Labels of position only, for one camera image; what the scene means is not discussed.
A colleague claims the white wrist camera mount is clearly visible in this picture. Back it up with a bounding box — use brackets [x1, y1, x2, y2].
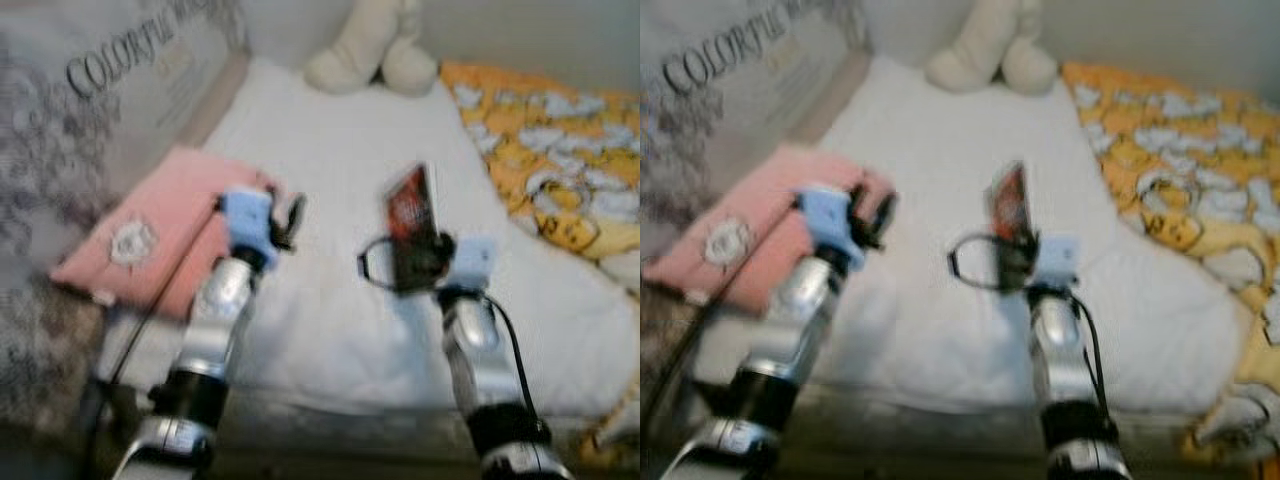
[450, 236, 499, 293]
[795, 185, 856, 263]
[220, 188, 279, 263]
[1033, 235, 1083, 291]

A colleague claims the grey quilted mattress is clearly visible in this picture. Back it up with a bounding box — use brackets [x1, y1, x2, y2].
[90, 380, 621, 446]
[690, 380, 1201, 446]

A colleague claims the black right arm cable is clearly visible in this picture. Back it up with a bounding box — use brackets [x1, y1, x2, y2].
[947, 232, 1116, 411]
[357, 236, 541, 426]

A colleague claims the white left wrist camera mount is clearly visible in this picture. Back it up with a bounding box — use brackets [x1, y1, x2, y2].
[220, 188, 279, 263]
[795, 185, 856, 263]

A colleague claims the red black book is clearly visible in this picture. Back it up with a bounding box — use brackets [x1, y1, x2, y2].
[383, 162, 441, 291]
[985, 160, 1033, 291]

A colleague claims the cream plush toy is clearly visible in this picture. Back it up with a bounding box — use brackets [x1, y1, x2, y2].
[303, 0, 441, 98]
[925, 0, 1061, 98]

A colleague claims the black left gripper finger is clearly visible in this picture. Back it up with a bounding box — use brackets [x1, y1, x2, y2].
[283, 193, 308, 251]
[868, 193, 896, 251]

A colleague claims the orange yellow patterned blanket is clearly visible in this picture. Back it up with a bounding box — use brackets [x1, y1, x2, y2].
[1060, 60, 1280, 466]
[440, 60, 641, 471]

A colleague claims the white quilted mattress pad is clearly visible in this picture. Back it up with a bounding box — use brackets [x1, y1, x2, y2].
[690, 55, 1256, 416]
[100, 55, 641, 416]

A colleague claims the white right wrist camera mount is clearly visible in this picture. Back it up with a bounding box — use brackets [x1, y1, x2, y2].
[1033, 235, 1083, 291]
[450, 236, 499, 293]

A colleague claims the grey floral printed cushion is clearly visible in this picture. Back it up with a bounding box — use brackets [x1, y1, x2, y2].
[640, 0, 869, 436]
[0, 0, 249, 431]

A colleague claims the pink pillow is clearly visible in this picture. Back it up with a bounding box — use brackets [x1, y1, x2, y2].
[50, 145, 286, 323]
[642, 143, 896, 319]

